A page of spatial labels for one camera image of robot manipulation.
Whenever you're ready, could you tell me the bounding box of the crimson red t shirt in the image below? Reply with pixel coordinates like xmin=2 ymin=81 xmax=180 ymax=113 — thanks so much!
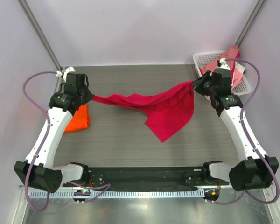
xmin=92 ymin=81 xmax=195 ymax=142

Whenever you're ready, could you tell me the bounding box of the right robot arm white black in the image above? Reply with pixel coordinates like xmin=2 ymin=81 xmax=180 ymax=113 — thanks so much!
xmin=191 ymin=68 xmax=279 ymax=191

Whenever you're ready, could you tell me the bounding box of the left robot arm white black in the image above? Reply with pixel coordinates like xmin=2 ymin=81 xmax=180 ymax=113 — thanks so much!
xmin=14 ymin=71 xmax=94 ymax=193

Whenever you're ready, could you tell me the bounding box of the light pink t shirt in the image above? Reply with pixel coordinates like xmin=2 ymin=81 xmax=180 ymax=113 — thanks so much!
xmin=231 ymin=69 xmax=244 ymax=90

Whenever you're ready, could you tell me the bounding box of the folded orange t shirt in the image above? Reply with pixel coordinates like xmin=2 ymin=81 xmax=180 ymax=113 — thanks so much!
xmin=63 ymin=104 xmax=91 ymax=133

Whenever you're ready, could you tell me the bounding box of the white plastic basket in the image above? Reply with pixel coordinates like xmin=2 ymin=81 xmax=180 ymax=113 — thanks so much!
xmin=193 ymin=50 xmax=251 ymax=96

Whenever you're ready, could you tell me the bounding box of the salmon pink t shirt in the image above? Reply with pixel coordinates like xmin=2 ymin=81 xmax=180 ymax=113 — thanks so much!
xmin=199 ymin=45 xmax=240 ymax=75

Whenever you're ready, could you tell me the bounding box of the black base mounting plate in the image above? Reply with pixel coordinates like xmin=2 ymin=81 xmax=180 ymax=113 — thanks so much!
xmin=63 ymin=167 xmax=229 ymax=187

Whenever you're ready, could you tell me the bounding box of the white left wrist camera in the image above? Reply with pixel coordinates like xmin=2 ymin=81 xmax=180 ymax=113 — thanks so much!
xmin=55 ymin=67 xmax=76 ymax=82

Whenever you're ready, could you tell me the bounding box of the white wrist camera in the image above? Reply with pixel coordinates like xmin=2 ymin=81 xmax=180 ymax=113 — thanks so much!
xmin=55 ymin=67 xmax=76 ymax=82
xmin=217 ymin=58 xmax=230 ymax=70

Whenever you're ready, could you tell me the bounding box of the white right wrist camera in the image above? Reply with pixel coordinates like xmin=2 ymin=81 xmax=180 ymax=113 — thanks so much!
xmin=217 ymin=58 xmax=230 ymax=70

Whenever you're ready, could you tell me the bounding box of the left aluminium frame post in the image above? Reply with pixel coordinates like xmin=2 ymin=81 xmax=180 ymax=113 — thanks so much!
xmin=17 ymin=0 xmax=62 ymax=71

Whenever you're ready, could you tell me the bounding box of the aluminium frame post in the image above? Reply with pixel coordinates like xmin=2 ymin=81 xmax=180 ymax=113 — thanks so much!
xmin=235 ymin=0 xmax=267 ymax=47
xmin=17 ymin=0 xmax=62 ymax=71

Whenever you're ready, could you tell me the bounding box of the right aluminium frame post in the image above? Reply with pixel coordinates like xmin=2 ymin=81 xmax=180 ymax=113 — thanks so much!
xmin=235 ymin=0 xmax=267 ymax=47

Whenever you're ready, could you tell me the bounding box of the white slotted cable duct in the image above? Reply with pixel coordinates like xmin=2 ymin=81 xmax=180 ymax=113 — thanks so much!
xmin=29 ymin=190 xmax=205 ymax=199

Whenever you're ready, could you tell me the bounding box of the aluminium front rail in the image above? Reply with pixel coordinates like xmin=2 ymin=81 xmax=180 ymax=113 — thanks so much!
xmin=18 ymin=179 xmax=275 ymax=191

